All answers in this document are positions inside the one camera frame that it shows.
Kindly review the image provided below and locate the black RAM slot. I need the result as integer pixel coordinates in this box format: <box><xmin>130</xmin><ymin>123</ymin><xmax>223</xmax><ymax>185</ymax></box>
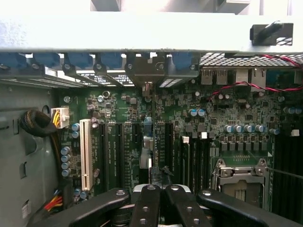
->
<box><xmin>297</xmin><ymin>137</ymin><xmax>303</xmax><ymax>225</ymax></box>
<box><xmin>206</xmin><ymin>139</ymin><xmax>214</xmax><ymax>190</ymax></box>
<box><xmin>289</xmin><ymin>129</ymin><xmax>299</xmax><ymax>223</ymax></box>
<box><xmin>282</xmin><ymin>137</ymin><xmax>290</xmax><ymax>219</ymax></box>
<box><xmin>190</xmin><ymin>139</ymin><xmax>199</xmax><ymax>190</ymax></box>
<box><xmin>198</xmin><ymin>131</ymin><xmax>208</xmax><ymax>190</ymax></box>
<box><xmin>181</xmin><ymin>135</ymin><xmax>191</xmax><ymax>190</ymax></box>
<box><xmin>274</xmin><ymin>137</ymin><xmax>283</xmax><ymax>215</ymax></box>

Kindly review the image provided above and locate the CPU socket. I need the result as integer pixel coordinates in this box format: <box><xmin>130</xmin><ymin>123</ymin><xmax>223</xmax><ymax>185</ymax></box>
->
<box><xmin>211</xmin><ymin>157</ymin><xmax>271</xmax><ymax>213</ymax></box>

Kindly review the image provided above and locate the silver metal socket cover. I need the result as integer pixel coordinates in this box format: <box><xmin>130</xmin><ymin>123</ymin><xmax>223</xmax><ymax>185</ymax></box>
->
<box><xmin>217</xmin><ymin>165</ymin><xmax>268</xmax><ymax>207</ymax></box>

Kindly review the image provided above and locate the short black expansion slot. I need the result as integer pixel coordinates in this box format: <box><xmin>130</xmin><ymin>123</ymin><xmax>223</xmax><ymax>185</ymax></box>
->
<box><xmin>131</xmin><ymin>122</ymin><xmax>142</xmax><ymax>145</ymax></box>

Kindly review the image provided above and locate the white expansion slot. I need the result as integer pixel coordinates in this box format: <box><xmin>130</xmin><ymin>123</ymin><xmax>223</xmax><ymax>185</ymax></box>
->
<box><xmin>79</xmin><ymin>118</ymin><xmax>95</xmax><ymax>192</ymax></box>

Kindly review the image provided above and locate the blue expansion slot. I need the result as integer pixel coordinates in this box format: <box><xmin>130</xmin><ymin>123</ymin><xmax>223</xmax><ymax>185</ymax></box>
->
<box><xmin>143</xmin><ymin>116</ymin><xmax>152</xmax><ymax>134</ymax></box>

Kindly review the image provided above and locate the thin metal locking lever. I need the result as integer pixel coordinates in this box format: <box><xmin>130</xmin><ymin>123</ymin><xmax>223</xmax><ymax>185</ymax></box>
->
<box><xmin>265</xmin><ymin>166</ymin><xmax>303</xmax><ymax>180</ymax></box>

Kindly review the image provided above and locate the green motherboard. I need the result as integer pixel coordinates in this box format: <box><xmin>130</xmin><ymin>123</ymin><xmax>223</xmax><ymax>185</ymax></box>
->
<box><xmin>56</xmin><ymin>82</ymin><xmax>303</xmax><ymax>213</ymax></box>

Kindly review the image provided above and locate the white power connector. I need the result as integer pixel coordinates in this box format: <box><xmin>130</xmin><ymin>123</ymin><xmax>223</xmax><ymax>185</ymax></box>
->
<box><xmin>50</xmin><ymin>105</ymin><xmax>71</xmax><ymax>130</ymax></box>

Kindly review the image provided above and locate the silver USB port block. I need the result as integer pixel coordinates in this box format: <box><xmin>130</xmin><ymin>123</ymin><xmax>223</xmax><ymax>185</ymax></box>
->
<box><xmin>200</xmin><ymin>68</ymin><xmax>228</xmax><ymax>85</ymax></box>

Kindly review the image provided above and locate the silver ethernet port block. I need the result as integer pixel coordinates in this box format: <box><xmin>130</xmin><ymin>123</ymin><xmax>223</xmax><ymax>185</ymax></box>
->
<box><xmin>235</xmin><ymin>68</ymin><xmax>266</xmax><ymax>92</ymax></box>

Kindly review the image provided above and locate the open black PC case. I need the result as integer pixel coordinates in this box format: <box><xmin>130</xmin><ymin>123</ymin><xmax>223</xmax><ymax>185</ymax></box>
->
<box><xmin>0</xmin><ymin>10</ymin><xmax>303</xmax><ymax>227</ymax></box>

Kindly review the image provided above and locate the red yellow black wire bundle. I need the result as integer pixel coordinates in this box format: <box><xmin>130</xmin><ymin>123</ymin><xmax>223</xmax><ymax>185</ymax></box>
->
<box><xmin>43</xmin><ymin>188</ymin><xmax>64</xmax><ymax>213</ymax></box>

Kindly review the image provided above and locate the red black twisted wire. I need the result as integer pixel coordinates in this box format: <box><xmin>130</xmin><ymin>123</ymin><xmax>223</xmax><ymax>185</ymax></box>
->
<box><xmin>205</xmin><ymin>53</ymin><xmax>303</xmax><ymax>101</ymax></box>

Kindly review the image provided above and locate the black sleeved power cable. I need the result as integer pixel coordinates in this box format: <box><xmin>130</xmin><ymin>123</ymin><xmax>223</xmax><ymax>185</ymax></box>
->
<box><xmin>20</xmin><ymin>109</ymin><xmax>59</xmax><ymax>138</ymax></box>

